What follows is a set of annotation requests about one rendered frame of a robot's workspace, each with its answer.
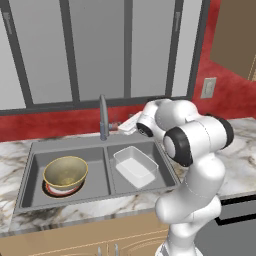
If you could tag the grey double sink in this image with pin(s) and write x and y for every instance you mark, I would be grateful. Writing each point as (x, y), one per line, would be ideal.
(100, 173)

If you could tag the window with dark frame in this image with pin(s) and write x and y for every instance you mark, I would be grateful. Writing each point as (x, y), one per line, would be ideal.
(100, 50)

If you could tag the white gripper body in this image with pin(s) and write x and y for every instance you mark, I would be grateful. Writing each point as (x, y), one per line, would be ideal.
(131, 124)

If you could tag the grey and black dishwasher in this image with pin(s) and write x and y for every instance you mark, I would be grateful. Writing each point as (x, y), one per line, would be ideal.
(233, 230)

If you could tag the red and white sink drain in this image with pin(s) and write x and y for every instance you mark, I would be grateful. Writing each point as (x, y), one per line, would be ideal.
(53, 193)

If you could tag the clear tupperware container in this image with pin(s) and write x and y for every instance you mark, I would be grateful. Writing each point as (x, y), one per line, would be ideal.
(136, 166)

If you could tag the tan cupboard door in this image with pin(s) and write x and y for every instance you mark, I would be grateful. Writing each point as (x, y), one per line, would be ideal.
(140, 240)
(60, 245)

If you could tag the grey tap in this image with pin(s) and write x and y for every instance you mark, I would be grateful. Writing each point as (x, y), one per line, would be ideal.
(103, 113)

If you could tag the brown wall cupboard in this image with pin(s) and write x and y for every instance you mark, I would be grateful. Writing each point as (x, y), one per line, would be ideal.
(235, 33)

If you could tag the grey wall socket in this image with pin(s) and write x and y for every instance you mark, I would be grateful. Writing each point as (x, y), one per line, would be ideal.
(208, 87)

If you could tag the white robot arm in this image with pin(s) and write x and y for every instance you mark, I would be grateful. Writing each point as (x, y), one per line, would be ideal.
(196, 173)

